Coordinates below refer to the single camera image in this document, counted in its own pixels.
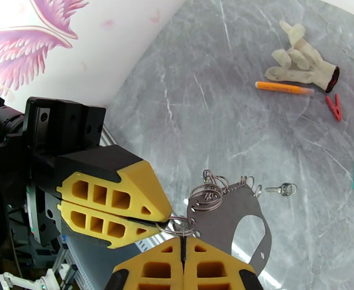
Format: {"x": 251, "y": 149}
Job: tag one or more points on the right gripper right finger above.
{"x": 216, "y": 274}

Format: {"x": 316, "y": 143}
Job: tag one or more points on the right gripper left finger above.
{"x": 152, "y": 274}

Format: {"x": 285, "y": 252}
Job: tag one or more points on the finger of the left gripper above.
{"x": 104, "y": 228}
{"x": 134, "y": 189}

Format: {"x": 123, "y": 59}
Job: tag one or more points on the black keyring plate with rings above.
{"x": 219, "y": 213}

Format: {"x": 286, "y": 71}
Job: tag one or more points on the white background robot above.
{"x": 44, "y": 280}

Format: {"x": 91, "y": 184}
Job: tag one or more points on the orange pen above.
{"x": 279, "y": 87}

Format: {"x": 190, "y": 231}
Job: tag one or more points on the red clothespin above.
{"x": 335, "y": 111}

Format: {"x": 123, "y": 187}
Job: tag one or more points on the white work glove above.
{"x": 304, "y": 62}

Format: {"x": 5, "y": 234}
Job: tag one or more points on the aluminium mounting rail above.
{"x": 83, "y": 262}

